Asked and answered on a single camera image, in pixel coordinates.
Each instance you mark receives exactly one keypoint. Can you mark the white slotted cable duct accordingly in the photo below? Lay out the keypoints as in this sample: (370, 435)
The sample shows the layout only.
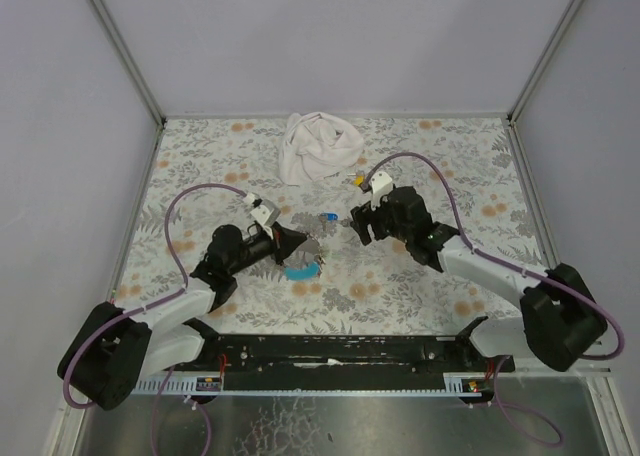
(180, 384)

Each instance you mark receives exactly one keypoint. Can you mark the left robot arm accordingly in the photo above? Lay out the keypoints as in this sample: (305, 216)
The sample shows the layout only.
(115, 348)

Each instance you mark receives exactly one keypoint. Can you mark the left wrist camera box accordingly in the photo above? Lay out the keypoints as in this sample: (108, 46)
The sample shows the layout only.
(265, 213)

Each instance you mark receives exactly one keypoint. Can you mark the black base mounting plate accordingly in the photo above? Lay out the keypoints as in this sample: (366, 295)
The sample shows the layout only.
(330, 363)

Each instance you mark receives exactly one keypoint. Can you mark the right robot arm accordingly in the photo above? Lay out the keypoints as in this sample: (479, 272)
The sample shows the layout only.
(559, 324)

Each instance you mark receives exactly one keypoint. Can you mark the blue keyring holder with rings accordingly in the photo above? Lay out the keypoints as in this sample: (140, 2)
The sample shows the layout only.
(305, 262)

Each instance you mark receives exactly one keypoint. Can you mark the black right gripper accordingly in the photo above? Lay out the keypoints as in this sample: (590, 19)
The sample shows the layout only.
(370, 224)

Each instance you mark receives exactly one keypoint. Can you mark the crumpled white cloth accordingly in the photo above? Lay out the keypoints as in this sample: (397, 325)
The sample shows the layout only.
(315, 146)

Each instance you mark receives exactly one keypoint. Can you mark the key with blue tag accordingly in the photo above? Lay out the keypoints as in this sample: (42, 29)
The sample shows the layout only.
(327, 217)

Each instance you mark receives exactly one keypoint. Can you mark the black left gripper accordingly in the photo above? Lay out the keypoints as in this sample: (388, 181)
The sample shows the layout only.
(278, 243)

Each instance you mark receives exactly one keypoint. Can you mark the floral patterned table mat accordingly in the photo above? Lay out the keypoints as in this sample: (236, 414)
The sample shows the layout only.
(462, 167)

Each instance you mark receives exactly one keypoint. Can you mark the key with yellow tag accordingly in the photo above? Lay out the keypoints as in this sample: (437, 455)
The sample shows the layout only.
(357, 178)

